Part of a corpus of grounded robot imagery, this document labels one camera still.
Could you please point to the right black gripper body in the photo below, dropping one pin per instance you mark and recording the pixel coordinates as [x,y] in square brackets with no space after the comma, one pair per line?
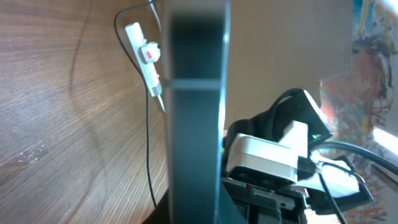
[266,198]

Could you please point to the teal screen Galaxy smartphone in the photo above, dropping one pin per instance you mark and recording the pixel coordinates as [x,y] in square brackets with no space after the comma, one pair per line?
[195,43]

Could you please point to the white power strip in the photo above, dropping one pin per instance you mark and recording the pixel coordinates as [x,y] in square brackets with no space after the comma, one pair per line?
[149,72]

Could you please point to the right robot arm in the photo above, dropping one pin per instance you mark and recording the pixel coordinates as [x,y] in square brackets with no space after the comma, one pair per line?
[293,105]

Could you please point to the white charger plug adapter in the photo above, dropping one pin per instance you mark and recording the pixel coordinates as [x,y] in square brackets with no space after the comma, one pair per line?
[150,52]

